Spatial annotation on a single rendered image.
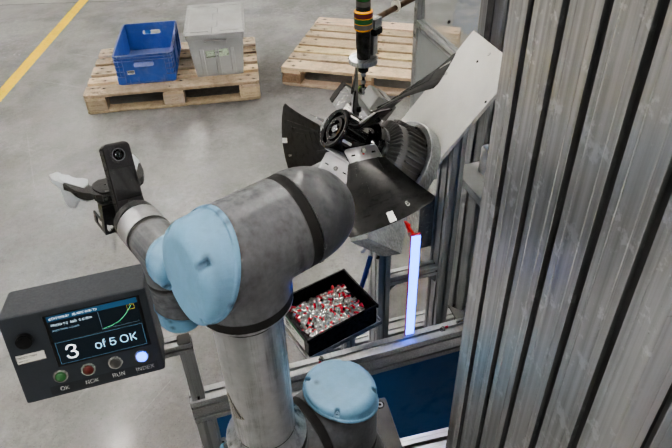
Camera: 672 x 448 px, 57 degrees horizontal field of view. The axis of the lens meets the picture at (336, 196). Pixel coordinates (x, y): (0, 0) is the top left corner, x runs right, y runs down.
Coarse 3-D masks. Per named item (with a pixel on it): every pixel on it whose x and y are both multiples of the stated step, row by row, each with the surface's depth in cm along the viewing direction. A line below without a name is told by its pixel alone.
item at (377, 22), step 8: (376, 16) 143; (376, 24) 143; (376, 32) 143; (376, 40) 145; (376, 48) 146; (352, 56) 147; (376, 56) 146; (352, 64) 145; (360, 64) 143; (368, 64) 144; (376, 64) 145
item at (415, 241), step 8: (416, 240) 136; (416, 248) 137; (416, 256) 139; (416, 264) 140; (416, 272) 142; (416, 280) 144; (408, 288) 145; (416, 288) 145; (408, 296) 146; (408, 304) 148; (408, 312) 150; (408, 320) 151; (408, 328) 153
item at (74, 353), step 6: (60, 342) 114; (66, 342) 115; (72, 342) 115; (78, 342) 115; (60, 348) 115; (66, 348) 115; (72, 348) 115; (78, 348) 116; (84, 348) 116; (60, 354) 115; (66, 354) 116; (72, 354) 116; (78, 354) 116; (84, 354) 117; (60, 360) 116; (66, 360) 116; (72, 360) 116; (78, 360) 117
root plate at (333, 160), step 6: (324, 156) 171; (330, 156) 171; (336, 156) 170; (324, 162) 171; (330, 162) 171; (336, 162) 170; (342, 162) 170; (348, 162) 170; (324, 168) 171; (330, 168) 171; (342, 168) 170; (336, 174) 170; (342, 174) 170; (342, 180) 170
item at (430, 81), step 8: (448, 64) 148; (432, 72) 153; (440, 72) 147; (424, 80) 150; (432, 80) 146; (440, 80) 143; (408, 88) 154; (416, 88) 148; (424, 88) 145; (432, 88) 142; (400, 96) 152; (384, 104) 157; (392, 104) 164
